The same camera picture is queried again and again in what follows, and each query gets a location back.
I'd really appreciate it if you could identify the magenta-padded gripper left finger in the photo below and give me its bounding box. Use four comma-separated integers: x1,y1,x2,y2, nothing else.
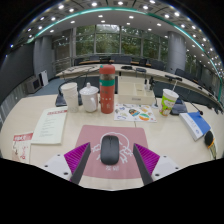
42,142,92,186

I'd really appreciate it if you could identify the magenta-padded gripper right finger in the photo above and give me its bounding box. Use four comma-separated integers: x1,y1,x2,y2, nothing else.
132,143,184,186

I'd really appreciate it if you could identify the black computer mouse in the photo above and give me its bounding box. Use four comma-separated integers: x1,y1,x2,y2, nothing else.
99,134,121,166

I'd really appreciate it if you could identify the pink mouse pad white drawing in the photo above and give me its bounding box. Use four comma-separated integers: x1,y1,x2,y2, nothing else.
74,124,149,180

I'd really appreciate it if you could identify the white printed paper sheet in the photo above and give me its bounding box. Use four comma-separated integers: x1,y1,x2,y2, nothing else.
30,106,69,146

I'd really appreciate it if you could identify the red and white leaflet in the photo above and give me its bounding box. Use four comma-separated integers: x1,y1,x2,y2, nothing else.
11,131,34,164

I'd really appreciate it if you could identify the handheld microphone black foam head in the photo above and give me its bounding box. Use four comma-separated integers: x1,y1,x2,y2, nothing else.
203,130,218,160

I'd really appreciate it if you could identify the blue and white book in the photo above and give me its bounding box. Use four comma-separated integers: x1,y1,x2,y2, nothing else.
178,110,212,142

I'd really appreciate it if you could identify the dark gooseneck conference microphone unit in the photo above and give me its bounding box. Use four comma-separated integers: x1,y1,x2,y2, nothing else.
54,68,96,108
170,94,205,117

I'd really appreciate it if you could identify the colourful sticker sheet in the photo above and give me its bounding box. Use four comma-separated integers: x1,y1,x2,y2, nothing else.
113,102,158,123

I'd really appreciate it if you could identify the printed paper cup with straw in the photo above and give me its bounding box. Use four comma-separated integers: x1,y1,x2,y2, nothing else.
158,79,180,117

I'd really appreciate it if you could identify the white lidded mug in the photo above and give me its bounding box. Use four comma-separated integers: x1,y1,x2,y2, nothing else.
79,82,100,113

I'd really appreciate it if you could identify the beige cardboard box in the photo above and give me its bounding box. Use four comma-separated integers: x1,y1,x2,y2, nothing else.
117,80,157,106

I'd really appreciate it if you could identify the grey monitor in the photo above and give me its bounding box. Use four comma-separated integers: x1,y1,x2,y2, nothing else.
25,76,43,94

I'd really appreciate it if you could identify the red drink bottle green band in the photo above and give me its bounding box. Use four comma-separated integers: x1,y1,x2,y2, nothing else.
98,64,117,115

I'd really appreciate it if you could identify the group of dark office chairs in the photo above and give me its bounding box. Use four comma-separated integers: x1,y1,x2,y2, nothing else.
74,54,221,104

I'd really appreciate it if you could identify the group of ceiling lights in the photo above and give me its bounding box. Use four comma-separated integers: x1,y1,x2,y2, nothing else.
9,0,224,78

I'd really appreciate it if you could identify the white board leaning on wall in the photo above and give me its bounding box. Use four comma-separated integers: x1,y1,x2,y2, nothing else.
39,69,50,87

